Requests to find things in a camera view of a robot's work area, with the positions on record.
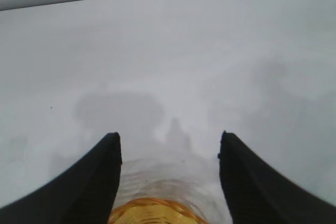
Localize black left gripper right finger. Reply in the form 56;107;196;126
217;130;336;224

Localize clear scalloped plastic plate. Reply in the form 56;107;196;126
119;155;223;209

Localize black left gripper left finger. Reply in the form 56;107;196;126
0;132;123;224

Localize woven orange yellow basket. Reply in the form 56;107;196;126
109;178;224;224

